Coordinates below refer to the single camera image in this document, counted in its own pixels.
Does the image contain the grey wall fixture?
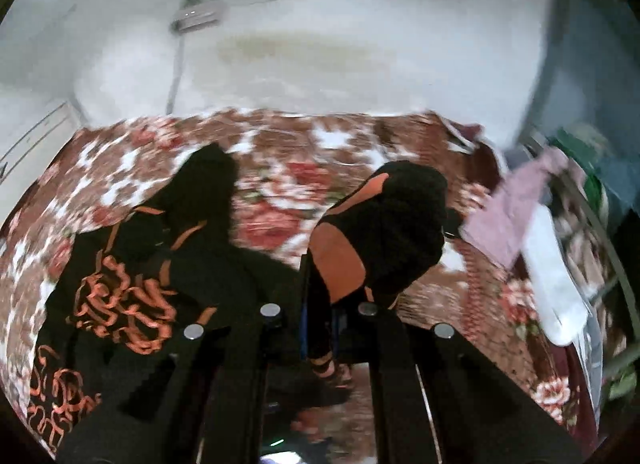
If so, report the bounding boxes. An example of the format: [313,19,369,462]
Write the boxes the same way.
[170,0,227,35]

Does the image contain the black garment with orange print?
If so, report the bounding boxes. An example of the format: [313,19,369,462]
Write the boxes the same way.
[27,143,449,447]

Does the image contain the blue grey door panel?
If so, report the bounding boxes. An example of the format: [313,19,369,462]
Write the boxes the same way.
[520,0,640,155]

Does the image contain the grey metal rack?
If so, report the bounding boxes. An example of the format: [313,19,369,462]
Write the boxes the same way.
[525,137,640,395]

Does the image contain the white cloth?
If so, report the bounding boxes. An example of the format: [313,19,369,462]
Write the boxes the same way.
[520,204,594,348]

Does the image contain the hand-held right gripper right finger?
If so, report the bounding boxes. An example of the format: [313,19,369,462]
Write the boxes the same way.
[331,301,586,464]

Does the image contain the green cloth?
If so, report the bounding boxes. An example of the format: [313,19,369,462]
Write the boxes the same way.
[549,127,609,205]

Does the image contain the grey cable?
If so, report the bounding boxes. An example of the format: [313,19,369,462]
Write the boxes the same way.
[164,32,188,115]

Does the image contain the pink cloth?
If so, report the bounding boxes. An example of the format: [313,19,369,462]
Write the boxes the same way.
[460,147,571,270]

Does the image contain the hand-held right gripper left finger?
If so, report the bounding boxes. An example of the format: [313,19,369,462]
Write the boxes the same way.
[56,254,308,464]

